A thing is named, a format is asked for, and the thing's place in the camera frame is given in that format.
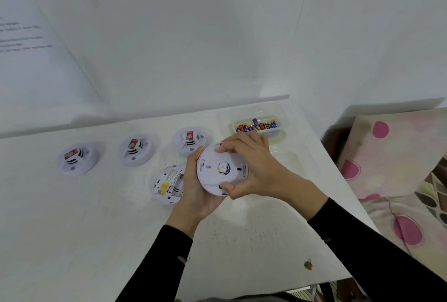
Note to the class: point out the pink dotted bedsheet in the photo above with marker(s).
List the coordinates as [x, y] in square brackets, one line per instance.
[419, 249]

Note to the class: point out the white paper with text lines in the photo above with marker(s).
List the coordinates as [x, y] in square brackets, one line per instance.
[42, 78]

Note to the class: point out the pink dotted pillow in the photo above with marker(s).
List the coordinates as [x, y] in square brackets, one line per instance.
[394, 158]

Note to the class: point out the person's left hand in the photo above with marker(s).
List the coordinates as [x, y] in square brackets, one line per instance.
[192, 204]

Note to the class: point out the person's right forearm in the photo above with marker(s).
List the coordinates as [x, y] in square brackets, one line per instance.
[366, 260]

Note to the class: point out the white round smoke detector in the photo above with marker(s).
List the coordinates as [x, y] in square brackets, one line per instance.
[78, 169]
[188, 150]
[167, 186]
[136, 158]
[211, 150]

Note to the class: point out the brown patterned cloth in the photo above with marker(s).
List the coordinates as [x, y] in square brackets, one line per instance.
[436, 190]

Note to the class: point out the person's right hand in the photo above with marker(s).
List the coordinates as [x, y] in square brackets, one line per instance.
[265, 176]

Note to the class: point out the clear plastic container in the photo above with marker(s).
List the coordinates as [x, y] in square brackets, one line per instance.
[227, 116]
[293, 164]

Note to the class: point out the person's left forearm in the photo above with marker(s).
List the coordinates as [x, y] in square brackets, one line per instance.
[153, 270]

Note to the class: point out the patterned mat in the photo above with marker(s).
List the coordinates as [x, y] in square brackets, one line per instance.
[314, 293]

